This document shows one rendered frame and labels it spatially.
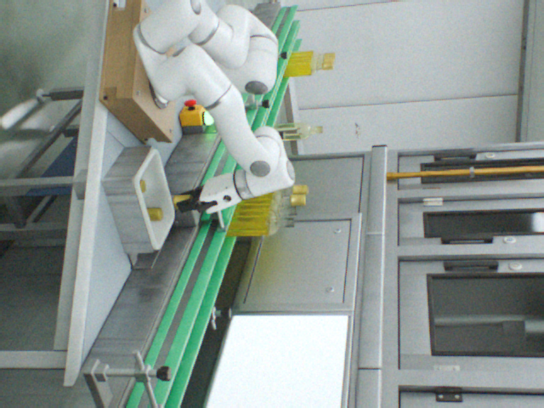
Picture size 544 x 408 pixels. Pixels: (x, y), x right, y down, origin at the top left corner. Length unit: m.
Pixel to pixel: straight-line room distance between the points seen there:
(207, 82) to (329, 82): 6.69
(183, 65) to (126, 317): 0.61
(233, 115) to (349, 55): 6.54
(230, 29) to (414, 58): 6.42
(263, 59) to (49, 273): 1.03
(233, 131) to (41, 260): 1.09
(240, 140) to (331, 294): 0.59
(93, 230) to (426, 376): 0.86
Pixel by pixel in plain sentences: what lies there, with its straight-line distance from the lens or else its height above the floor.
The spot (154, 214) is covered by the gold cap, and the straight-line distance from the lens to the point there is 1.83.
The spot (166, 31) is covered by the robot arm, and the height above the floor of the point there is 0.97.
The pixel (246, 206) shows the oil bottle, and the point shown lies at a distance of 2.01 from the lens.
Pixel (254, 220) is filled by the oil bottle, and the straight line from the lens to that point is 1.95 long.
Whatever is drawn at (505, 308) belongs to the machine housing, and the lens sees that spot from 1.90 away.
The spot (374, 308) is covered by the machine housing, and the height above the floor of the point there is 1.37.
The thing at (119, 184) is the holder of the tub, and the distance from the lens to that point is 1.66.
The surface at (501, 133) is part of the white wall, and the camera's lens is 8.50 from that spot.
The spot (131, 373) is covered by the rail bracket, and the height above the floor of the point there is 0.93.
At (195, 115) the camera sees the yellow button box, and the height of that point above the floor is 0.81.
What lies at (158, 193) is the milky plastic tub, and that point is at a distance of 1.83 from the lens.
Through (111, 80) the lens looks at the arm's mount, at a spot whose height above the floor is 0.78.
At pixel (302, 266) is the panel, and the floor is 1.16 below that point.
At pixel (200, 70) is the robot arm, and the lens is 1.48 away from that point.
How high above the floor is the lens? 1.48
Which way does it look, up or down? 12 degrees down
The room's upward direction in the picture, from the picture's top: 88 degrees clockwise
